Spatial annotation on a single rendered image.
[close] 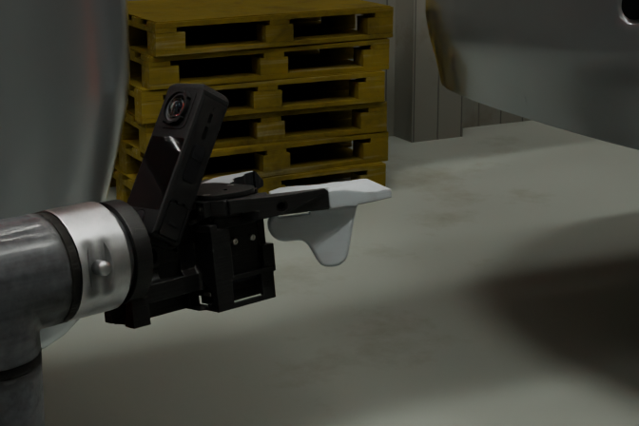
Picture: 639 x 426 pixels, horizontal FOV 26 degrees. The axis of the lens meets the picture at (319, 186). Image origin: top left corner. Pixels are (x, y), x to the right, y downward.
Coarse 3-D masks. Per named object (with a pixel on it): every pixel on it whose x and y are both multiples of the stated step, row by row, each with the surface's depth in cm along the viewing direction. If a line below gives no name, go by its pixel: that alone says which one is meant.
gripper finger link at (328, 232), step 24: (336, 192) 98; (360, 192) 99; (384, 192) 100; (288, 216) 98; (312, 216) 98; (336, 216) 99; (288, 240) 99; (312, 240) 99; (336, 240) 99; (336, 264) 99
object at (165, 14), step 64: (192, 0) 593; (256, 0) 593; (320, 0) 593; (192, 64) 581; (256, 64) 556; (320, 64) 593; (384, 64) 579; (128, 128) 569; (256, 128) 560; (320, 128) 581; (384, 128) 585; (128, 192) 571
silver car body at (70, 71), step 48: (0, 0) 189; (48, 0) 193; (96, 0) 200; (0, 48) 190; (48, 48) 194; (96, 48) 201; (0, 96) 192; (48, 96) 196; (96, 96) 203; (0, 144) 193; (48, 144) 197; (96, 144) 205; (0, 192) 195; (48, 192) 199; (96, 192) 208; (48, 336) 204
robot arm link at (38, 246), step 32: (0, 224) 87; (32, 224) 88; (0, 256) 85; (32, 256) 86; (64, 256) 88; (0, 288) 84; (32, 288) 86; (64, 288) 87; (0, 320) 85; (32, 320) 87; (64, 320) 90; (0, 352) 85; (32, 352) 87
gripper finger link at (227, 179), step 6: (234, 174) 109; (240, 174) 109; (246, 174) 109; (252, 174) 110; (210, 180) 107; (216, 180) 107; (222, 180) 106; (228, 180) 106; (234, 180) 107; (240, 180) 107; (246, 180) 109; (252, 180) 110; (258, 180) 111; (258, 186) 110
